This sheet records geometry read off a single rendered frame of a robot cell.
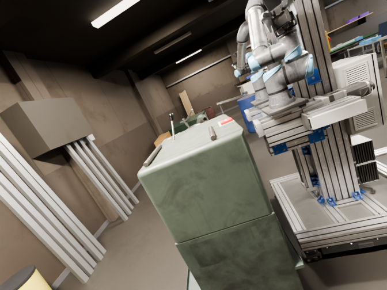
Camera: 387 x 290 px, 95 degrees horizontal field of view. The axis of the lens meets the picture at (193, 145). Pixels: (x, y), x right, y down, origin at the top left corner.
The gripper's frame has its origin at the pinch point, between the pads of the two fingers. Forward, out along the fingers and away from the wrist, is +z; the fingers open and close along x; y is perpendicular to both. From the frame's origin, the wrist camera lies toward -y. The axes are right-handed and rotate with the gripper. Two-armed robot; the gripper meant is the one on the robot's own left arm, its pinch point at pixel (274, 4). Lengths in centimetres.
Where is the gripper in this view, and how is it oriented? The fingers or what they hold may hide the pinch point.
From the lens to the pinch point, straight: 71.2
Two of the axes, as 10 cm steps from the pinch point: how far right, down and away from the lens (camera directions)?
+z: -4.6, 4.3, -7.8
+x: -7.2, 3.2, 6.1
